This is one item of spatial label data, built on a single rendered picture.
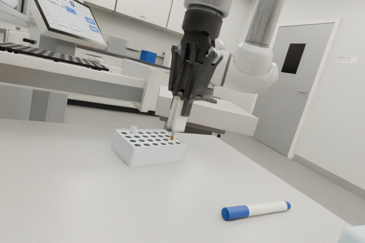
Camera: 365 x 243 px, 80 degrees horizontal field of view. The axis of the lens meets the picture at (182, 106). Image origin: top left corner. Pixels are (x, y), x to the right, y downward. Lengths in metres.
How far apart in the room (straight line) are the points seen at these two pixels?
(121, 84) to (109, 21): 3.76
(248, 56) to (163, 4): 3.34
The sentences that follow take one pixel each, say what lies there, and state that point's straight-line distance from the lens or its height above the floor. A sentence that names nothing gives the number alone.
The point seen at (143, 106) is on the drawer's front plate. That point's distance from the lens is 0.53.
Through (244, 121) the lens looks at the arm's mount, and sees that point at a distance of 0.85.
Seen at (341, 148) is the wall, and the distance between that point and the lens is 3.57.
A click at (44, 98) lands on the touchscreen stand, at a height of 0.57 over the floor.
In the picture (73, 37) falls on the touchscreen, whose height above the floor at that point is 0.96.
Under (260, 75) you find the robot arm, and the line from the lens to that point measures 0.94.
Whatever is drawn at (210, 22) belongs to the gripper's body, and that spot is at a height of 1.04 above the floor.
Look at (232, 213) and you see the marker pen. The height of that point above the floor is 0.77.
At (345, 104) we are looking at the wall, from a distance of 3.61.
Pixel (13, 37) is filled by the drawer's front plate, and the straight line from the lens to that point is 0.82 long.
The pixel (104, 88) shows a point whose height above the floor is 0.86.
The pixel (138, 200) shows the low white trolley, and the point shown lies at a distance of 0.32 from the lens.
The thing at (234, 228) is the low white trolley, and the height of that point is 0.76.
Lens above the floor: 0.95
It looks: 10 degrees down
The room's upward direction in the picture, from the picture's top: 14 degrees clockwise
